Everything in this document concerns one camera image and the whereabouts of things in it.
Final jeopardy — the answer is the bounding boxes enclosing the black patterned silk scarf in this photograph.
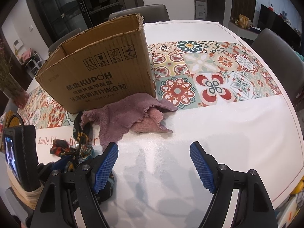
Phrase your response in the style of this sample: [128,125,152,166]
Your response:
[49,111,117,201]

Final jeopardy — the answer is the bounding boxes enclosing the mauve fleece towel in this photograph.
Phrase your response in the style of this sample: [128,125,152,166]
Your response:
[80,93,178,149]

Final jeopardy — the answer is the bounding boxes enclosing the glass vase with dried flowers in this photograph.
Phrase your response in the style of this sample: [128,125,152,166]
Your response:
[1,40,29,109]

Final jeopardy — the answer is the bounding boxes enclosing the white patterned tablecloth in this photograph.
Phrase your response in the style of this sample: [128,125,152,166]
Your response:
[19,20,303,227]

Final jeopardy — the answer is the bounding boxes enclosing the white shelf rack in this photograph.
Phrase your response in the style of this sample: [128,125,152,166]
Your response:
[20,48,46,79]

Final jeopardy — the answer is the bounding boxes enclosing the brown cardboard box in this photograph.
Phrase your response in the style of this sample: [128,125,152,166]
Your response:
[35,13,155,113]

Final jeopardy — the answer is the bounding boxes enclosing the grey dining chair left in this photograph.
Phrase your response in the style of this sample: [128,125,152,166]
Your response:
[48,28,82,55]

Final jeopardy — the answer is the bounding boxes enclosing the grey dining chair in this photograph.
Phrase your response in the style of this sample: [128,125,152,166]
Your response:
[109,4,170,23]
[48,28,82,55]
[251,28,303,102]

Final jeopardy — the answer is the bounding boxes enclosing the grey dining chair right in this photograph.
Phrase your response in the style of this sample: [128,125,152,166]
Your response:
[251,28,303,102]

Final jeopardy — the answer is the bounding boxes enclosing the white tv cabinet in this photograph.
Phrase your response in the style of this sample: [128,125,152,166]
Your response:
[228,21,259,41]

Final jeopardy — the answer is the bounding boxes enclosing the black television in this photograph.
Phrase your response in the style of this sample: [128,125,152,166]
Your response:
[258,5,301,50]

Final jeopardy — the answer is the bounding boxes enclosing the grey dining chair middle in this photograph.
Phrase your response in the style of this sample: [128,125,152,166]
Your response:
[109,4,170,23]

